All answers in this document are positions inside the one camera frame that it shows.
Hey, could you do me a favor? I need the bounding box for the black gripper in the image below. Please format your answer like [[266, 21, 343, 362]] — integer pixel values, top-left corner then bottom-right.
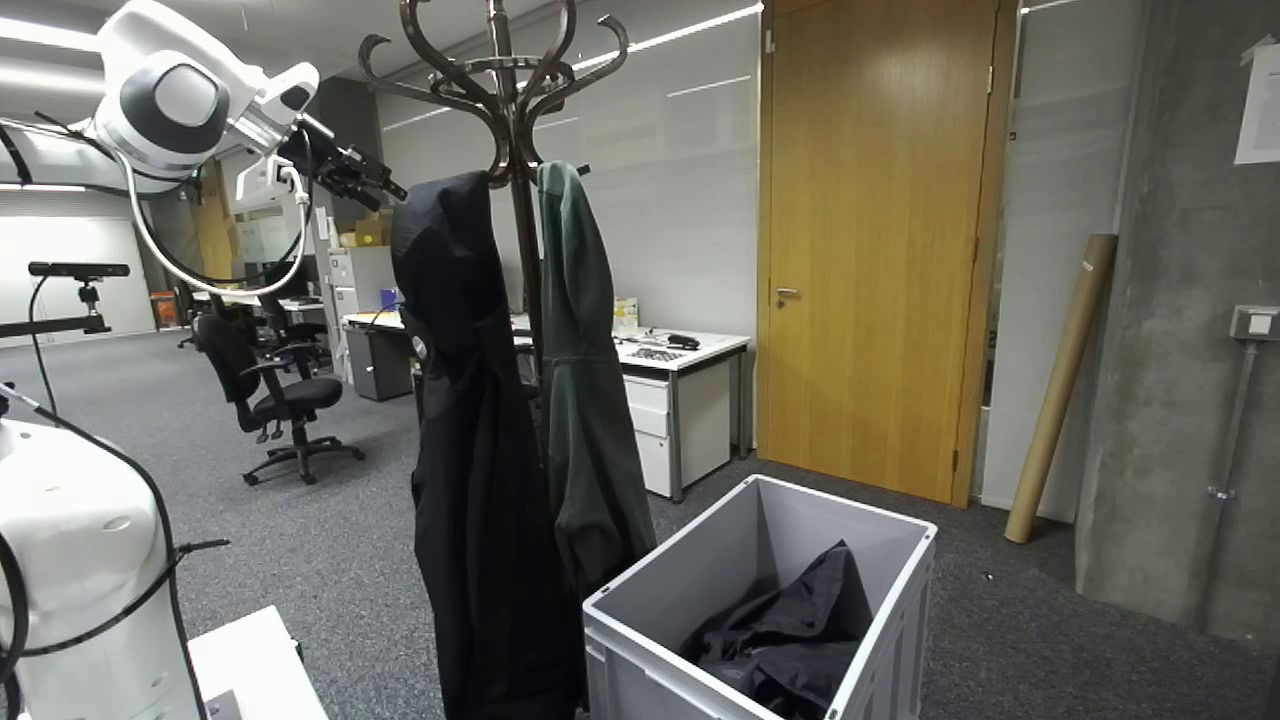
[[277, 112, 411, 210]]

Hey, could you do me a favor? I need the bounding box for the black hoodie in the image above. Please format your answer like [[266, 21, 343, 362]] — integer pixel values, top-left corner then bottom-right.
[[389, 171, 592, 720]]

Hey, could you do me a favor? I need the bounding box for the dark wooden coat stand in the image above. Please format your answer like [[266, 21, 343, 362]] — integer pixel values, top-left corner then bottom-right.
[[354, 0, 630, 405]]

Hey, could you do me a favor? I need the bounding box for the grey plastic laundry box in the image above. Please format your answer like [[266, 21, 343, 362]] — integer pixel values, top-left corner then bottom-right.
[[581, 473, 938, 720]]

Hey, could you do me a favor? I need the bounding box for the black office chair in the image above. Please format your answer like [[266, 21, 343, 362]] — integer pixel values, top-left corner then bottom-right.
[[181, 291, 369, 487]]

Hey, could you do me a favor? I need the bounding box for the grey keyboard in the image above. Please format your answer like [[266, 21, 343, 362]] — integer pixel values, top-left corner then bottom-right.
[[615, 341, 692, 369]]

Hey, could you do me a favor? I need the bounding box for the dark green jacket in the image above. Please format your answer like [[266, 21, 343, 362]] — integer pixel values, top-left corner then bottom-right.
[[528, 158, 659, 599]]

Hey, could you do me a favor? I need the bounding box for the white desk with drawers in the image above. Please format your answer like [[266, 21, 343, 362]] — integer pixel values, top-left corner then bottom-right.
[[338, 312, 752, 502]]

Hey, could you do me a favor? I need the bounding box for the light wooden door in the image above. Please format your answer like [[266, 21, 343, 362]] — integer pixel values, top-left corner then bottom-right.
[[752, 0, 1018, 511]]

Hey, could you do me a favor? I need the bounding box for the black garment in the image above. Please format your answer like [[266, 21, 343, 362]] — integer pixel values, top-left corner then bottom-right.
[[674, 534, 877, 720]]

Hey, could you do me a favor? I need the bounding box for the brown cardboard tube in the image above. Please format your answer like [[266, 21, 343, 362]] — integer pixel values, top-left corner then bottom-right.
[[1000, 233, 1119, 549]]

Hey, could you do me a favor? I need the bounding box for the white paper sheet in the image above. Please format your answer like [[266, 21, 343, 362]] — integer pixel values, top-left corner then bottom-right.
[[1231, 36, 1280, 168]]

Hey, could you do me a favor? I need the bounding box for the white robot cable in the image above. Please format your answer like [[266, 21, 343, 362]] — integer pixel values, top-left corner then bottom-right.
[[119, 144, 320, 303]]

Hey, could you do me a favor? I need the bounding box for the black camera stand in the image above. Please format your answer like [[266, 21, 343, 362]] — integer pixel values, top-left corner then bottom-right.
[[0, 255, 135, 411]]

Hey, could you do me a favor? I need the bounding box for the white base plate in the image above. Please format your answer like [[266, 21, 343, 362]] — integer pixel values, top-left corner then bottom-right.
[[181, 603, 330, 720]]

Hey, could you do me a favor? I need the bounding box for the grey wall switch box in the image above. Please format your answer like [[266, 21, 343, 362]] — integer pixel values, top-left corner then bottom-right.
[[1224, 301, 1280, 344]]

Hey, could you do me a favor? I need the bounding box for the grey wall conduit pipe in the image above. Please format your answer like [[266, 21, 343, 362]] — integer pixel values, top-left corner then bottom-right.
[[1193, 335, 1263, 631]]

